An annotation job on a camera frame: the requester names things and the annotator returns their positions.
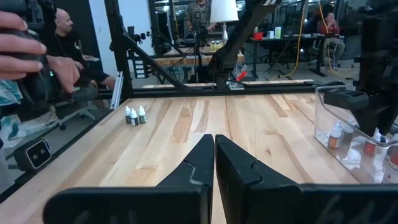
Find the person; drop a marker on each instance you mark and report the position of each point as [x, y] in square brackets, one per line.
[330, 29]
[66, 37]
[199, 14]

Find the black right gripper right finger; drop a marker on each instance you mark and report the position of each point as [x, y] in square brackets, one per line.
[248, 199]

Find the black tripod camera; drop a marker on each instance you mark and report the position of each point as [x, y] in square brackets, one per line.
[136, 35]

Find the wooden table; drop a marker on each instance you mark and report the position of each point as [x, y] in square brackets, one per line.
[186, 59]

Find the silver aluminium bar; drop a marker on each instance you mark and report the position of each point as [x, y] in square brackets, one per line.
[117, 90]

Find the clear plastic bin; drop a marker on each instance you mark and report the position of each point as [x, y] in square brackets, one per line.
[329, 124]

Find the white shade lamp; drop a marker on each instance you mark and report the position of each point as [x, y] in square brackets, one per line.
[224, 11]

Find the black table-level camera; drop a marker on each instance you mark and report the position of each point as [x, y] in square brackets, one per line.
[32, 155]

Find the teal plastic bag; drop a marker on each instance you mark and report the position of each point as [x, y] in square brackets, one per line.
[9, 93]

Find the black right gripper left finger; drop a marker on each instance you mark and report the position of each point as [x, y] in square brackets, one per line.
[186, 202]

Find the person's hand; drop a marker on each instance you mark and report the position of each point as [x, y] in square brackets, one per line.
[65, 73]
[18, 46]

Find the black office chair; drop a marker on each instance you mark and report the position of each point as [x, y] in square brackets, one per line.
[84, 93]

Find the black desk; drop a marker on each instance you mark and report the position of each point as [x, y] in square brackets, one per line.
[280, 40]

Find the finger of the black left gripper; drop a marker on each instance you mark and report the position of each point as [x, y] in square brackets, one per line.
[371, 121]
[393, 116]

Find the red box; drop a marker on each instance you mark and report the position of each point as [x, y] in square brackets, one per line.
[257, 35]

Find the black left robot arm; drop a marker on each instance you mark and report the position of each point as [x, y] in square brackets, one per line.
[242, 34]

